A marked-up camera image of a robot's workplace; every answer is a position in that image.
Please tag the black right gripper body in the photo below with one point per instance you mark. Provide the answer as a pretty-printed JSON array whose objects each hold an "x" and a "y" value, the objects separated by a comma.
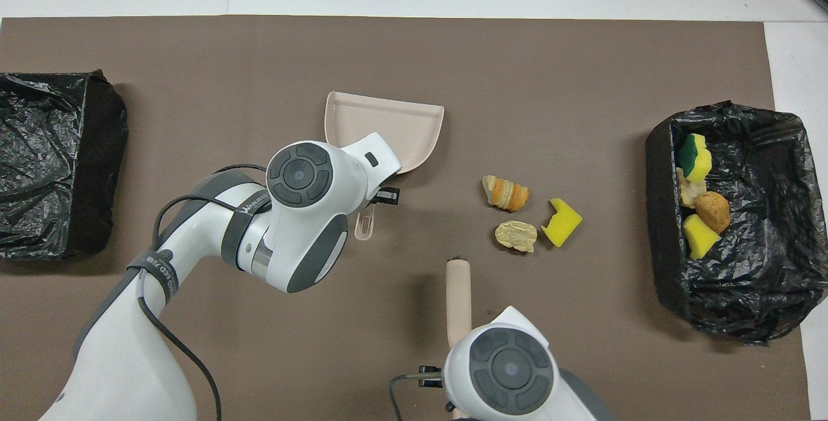
[{"x": 431, "y": 376}]

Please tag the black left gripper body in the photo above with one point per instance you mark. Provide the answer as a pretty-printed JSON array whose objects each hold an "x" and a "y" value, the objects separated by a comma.
[{"x": 388, "y": 196}]

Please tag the beige plastic dustpan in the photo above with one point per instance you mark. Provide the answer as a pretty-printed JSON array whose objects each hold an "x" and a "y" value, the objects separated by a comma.
[{"x": 388, "y": 123}]

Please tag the beige hand brush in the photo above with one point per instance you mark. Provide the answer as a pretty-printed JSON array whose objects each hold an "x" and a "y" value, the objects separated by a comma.
[{"x": 458, "y": 298}]

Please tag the golden croissant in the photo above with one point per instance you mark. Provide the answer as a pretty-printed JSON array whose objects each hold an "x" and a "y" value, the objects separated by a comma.
[{"x": 508, "y": 194}]

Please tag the pale flaky pastry piece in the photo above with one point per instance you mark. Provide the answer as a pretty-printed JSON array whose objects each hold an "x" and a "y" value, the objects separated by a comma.
[{"x": 516, "y": 235}]

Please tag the yellow L-shaped sponge piece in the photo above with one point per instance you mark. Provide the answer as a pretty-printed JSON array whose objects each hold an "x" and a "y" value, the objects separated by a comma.
[{"x": 561, "y": 222}]

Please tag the pale torn bread chunk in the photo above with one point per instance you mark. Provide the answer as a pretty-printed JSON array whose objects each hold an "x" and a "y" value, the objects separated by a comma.
[{"x": 689, "y": 193}]

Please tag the yellow wedge sponge piece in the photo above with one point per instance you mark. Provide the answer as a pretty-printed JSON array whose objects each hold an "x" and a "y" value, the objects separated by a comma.
[{"x": 700, "y": 237}]

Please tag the green and yellow sponge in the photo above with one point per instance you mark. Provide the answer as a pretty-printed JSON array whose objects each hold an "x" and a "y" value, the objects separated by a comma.
[{"x": 695, "y": 159}]

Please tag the brown bread roll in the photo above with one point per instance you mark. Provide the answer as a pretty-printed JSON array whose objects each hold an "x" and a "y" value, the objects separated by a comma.
[{"x": 713, "y": 211}]

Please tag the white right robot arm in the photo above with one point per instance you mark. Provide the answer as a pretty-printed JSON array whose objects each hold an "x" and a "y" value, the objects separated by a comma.
[{"x": 511, "y": 369}]

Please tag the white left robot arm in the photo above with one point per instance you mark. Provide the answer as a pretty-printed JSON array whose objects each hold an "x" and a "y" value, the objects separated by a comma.
[{"x": 304, "y": 227}]

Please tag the bin with black plastic bag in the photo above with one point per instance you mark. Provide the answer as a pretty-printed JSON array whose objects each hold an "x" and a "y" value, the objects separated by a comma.
[
  {"x": 763, "y": 266},
  {"x": 45, "y": 162}
]

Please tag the brown table mat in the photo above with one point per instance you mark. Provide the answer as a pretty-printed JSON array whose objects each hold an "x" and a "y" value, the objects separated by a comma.
[{"x": 517, "y": 72}]

